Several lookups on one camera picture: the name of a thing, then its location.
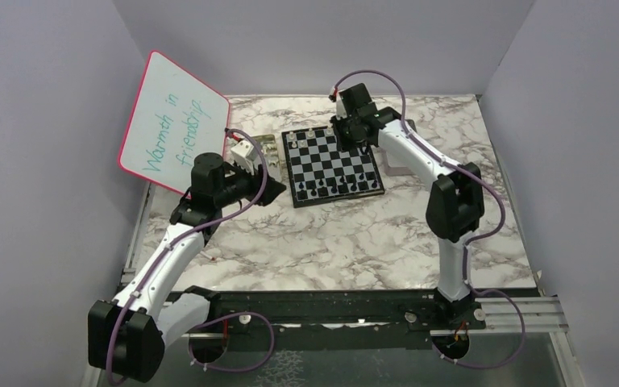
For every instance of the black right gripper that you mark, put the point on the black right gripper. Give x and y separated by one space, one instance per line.
342 145

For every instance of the black and white chessboard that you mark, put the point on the black and white chessboard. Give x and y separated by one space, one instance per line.
322 159

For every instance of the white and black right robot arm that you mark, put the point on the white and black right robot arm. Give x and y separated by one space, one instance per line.
455 205

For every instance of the silver metal tin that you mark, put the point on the silver metal tin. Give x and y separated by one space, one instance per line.
397 160

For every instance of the right aluminium extrusion rail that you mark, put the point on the right aluminium extrusion rail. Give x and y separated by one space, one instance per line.
535 314

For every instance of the pink framed whiteboard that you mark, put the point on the pink framed whiteboard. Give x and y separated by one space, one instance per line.
175 118

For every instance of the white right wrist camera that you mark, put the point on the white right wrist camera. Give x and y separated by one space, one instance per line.
340 112

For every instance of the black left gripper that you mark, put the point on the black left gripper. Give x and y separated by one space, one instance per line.
255 181

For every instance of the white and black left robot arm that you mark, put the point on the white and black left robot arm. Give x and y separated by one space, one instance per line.
129 334

